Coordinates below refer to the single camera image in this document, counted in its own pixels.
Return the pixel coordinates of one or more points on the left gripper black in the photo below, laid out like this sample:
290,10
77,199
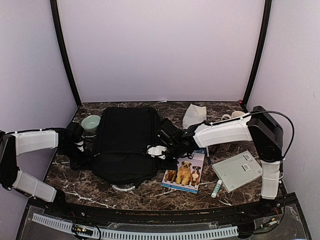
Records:
85,164

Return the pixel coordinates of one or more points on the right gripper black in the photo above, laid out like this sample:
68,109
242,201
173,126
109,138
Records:
161,155

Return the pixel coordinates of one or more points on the black student backpack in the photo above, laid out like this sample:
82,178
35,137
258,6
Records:
123,136

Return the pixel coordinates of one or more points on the dog picture book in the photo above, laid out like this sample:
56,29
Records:
188,174

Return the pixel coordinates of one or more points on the grey shrink-wrapped notebook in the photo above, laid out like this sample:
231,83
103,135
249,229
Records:
237,171

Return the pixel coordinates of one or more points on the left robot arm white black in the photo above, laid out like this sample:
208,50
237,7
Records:
68,142

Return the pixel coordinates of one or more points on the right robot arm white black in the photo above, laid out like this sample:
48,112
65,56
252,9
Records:
257,126

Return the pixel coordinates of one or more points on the white tissue paper bag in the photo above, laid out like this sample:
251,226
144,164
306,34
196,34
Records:
194,115

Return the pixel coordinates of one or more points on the pale green ceramic bowl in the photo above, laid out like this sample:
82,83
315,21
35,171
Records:
91,123

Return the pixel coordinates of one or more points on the black marker blue cap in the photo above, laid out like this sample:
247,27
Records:
208,156

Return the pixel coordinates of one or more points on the green white glue stick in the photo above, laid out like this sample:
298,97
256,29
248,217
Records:
216,188

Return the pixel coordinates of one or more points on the cream patterned mug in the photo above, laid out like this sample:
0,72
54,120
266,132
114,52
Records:
234,114

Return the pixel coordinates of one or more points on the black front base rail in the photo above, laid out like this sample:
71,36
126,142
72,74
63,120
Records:
168,206

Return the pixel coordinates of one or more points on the white slotted cable duct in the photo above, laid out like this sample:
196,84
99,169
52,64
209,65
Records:
85,232

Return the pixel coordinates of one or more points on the left black frame post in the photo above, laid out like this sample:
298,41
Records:
63,51

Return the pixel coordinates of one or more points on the black frame post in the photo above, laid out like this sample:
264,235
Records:
63,51
258,54

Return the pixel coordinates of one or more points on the right black frame post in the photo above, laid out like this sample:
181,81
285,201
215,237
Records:
258,54

